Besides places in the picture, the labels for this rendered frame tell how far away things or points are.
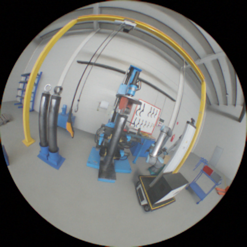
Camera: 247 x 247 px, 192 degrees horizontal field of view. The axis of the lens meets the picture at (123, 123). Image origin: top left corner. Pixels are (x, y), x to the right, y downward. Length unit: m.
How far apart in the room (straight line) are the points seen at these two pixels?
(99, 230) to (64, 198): 0.77
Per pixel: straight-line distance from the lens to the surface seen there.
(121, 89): 1.83
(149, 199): 1.61
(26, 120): 2.59
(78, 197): 1.62
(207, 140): 11.23
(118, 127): 1.48
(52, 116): 1.46
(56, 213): 1.62
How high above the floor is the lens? 1.54
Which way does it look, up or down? 9 degrees down
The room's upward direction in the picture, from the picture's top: 19 degrees clockwise
